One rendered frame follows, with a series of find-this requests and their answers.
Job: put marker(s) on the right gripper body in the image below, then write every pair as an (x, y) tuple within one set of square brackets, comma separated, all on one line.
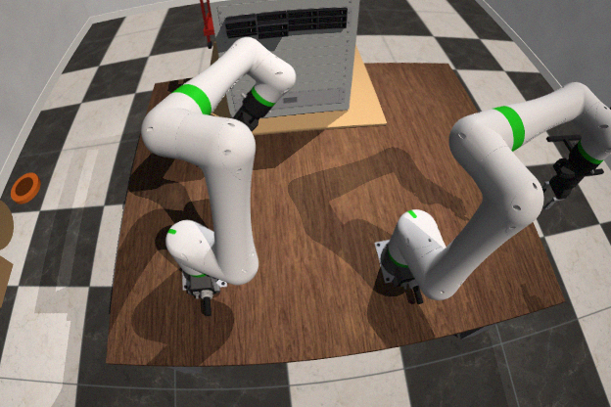
[(569, 169)]

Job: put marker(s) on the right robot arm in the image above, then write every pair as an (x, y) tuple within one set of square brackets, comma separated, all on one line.
[(512, 195)]

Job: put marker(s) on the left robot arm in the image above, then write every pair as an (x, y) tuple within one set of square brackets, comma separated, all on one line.
[(181, 126)]

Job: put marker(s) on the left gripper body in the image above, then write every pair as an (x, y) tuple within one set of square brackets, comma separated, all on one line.
[(251, 106)]

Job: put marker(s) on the light grey rectangular frame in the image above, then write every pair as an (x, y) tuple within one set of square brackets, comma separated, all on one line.
[(322, 59)]

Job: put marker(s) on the tan flat board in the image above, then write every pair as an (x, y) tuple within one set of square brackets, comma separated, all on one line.
[(365, 110)]

